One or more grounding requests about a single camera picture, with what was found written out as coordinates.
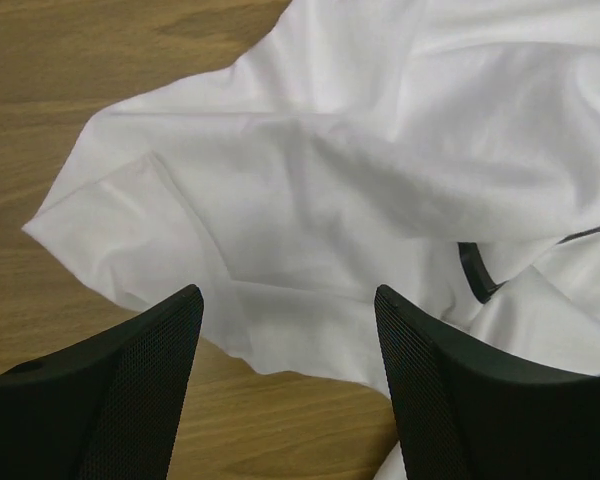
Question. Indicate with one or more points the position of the white t-shirt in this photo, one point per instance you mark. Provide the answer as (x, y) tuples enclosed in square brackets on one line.
[(448, 149)]

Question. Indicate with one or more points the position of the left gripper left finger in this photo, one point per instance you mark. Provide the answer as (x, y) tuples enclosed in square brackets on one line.
[(107, 407)]

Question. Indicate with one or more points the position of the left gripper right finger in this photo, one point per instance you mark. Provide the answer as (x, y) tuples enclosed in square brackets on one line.
[(466, 410)]

